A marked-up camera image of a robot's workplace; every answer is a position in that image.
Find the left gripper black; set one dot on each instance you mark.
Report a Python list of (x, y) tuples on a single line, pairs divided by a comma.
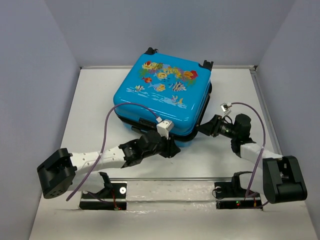
[(170, 148)]

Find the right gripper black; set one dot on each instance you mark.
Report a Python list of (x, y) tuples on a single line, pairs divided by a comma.
[(208, 128)]

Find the blue kids suitcase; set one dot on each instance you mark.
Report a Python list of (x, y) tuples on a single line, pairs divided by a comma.
[(172, 88)]

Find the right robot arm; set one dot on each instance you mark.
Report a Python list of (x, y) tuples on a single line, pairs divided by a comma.
[(282, 179)]

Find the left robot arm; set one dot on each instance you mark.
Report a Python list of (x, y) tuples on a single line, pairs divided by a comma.
[(63, 171)]

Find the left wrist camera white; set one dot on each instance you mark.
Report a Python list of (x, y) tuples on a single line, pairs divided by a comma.
[(164, 127)]

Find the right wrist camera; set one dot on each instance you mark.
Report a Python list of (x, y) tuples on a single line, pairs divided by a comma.
[(226, 108)]

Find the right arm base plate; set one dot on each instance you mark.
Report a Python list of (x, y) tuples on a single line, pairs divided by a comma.
[(231, 197)]

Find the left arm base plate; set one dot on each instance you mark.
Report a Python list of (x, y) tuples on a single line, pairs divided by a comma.
[(114, 200)]

